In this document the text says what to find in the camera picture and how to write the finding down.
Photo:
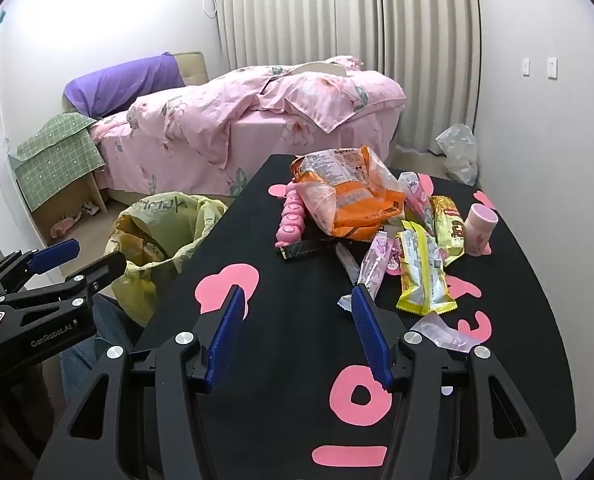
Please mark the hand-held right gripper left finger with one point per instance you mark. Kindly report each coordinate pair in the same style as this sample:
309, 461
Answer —
225, 336

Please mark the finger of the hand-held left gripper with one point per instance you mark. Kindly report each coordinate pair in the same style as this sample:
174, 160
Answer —
57, 254
102, 269

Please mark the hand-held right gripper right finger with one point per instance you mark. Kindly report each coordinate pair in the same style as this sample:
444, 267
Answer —
372, 340

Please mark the bin with yellow bag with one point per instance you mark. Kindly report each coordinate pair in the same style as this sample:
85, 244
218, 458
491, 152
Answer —
142, 265

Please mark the small white wrapper scrap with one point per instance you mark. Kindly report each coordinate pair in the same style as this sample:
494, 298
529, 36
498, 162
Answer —
344, 302

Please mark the clear plastic wrapper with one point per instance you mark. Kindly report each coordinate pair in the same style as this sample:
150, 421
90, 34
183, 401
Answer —
442, 332

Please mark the pale pink translucent wrapper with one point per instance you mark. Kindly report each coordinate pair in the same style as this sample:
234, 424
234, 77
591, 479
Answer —
377, 260

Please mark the silver foil wrapper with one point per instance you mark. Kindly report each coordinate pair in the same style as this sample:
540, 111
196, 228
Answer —
347, 260

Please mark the long yellow snack packet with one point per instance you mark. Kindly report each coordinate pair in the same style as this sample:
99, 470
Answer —
419, 270

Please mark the black snack packet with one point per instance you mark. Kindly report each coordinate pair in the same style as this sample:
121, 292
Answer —
302, 250

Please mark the yellow red-label snack packet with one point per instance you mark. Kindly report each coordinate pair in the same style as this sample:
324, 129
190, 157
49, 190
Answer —
449, 230

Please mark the pink caterpillar toy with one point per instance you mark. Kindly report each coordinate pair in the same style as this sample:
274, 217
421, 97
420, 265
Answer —
292, 217

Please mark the orange snack bag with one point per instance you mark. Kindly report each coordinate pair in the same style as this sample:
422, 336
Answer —
357, 195

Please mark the pink snack wrapper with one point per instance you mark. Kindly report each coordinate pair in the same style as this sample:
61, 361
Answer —
417, 195

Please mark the pink slipper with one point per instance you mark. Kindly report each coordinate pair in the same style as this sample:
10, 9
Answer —
66, 224

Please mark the wooden nightstand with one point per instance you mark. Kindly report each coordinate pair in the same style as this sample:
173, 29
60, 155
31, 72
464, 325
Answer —
64, 207

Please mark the white shoe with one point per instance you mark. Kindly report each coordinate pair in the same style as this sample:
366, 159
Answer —
90, 208

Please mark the person's leg in jeans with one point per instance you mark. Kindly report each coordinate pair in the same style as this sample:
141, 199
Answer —
107, 330

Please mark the black tablecloth with pink shapes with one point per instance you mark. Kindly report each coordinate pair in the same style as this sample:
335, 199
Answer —
287, 300

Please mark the green checked cloth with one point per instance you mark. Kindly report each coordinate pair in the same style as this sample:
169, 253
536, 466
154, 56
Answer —
57, 155

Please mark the pink cup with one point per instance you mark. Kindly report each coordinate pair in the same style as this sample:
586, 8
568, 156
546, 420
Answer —
479, 230

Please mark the purple pillow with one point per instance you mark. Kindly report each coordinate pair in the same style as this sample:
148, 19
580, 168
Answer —
122, 82

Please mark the pink floral duvet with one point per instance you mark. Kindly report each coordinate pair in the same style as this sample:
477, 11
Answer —
202, 110

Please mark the bed with pink sheet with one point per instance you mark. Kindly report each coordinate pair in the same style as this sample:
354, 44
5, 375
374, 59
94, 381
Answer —
272, 135

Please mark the white plastic bag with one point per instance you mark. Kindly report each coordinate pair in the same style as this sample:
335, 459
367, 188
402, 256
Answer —
459, 152

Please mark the beige headboard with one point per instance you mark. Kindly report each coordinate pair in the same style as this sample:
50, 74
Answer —
194, 67

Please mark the beige pillow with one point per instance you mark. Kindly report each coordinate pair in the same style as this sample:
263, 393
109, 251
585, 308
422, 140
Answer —
322, 67

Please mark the white pleated curtain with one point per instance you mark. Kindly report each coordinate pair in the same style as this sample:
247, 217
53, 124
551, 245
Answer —
377, 20

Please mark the white wall socket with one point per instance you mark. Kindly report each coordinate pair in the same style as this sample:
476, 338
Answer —
525, 67
552, 68

